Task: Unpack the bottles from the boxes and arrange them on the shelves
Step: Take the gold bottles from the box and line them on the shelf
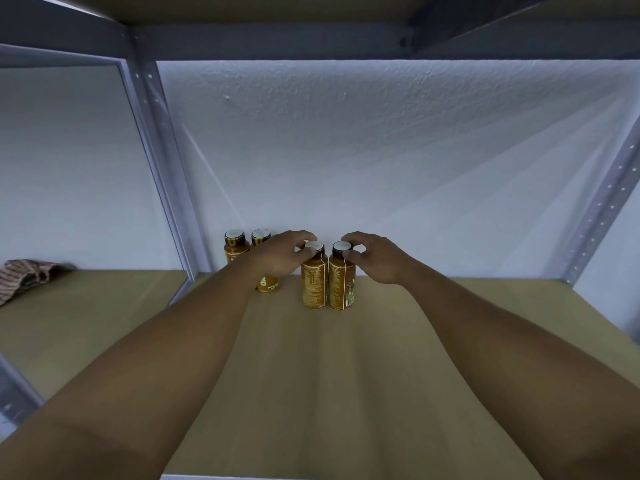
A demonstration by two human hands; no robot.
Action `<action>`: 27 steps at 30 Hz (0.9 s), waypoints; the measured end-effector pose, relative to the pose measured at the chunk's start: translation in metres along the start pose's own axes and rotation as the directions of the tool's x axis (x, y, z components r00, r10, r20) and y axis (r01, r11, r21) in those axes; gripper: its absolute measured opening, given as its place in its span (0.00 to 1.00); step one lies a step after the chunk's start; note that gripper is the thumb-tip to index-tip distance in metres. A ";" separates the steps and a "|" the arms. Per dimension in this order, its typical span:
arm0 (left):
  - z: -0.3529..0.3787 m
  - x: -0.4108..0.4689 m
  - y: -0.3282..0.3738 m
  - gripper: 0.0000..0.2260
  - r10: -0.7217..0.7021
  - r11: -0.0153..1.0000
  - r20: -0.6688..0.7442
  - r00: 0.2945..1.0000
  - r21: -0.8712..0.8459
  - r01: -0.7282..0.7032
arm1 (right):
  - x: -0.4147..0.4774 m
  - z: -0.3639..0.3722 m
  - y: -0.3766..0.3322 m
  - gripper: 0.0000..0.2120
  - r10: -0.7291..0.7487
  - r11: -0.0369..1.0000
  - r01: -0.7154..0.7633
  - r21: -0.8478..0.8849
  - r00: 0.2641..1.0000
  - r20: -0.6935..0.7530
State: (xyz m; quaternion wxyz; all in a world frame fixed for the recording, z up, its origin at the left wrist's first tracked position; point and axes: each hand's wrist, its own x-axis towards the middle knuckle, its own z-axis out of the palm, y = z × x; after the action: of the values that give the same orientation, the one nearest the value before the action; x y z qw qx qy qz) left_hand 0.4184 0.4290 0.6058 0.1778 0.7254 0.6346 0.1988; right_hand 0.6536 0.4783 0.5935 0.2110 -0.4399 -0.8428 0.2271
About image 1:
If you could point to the white metal shelving rack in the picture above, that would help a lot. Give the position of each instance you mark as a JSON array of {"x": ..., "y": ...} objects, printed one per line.
[{"x": 350, "y": 395}]

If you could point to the golden Oatside bottle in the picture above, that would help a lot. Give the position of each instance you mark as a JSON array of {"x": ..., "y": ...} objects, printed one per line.
[
  {"x": 261, "y": 236},
  {"x": 235, "y": 245},
  {"x": 314, "y": 285},
  {"x": 342, "y": 287}
]

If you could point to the person's left forearm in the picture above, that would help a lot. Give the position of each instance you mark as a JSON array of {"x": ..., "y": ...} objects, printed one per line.
[{"x": 130, "y": 395}]

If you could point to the person's left hand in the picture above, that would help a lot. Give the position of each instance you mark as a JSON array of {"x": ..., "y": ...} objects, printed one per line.
[{"x": 275, "y": 260}]

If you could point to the person's right forearm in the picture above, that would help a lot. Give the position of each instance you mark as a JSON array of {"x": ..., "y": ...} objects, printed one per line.
[{"x": 530, "y": 385}]

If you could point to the striped red cloth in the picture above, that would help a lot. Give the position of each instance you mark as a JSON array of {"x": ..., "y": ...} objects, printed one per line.
[{"x": 25, "y": 277}]

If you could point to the person's right hand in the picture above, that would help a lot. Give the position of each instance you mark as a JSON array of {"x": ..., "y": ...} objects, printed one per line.
[{"x": 385, "y": 263}]

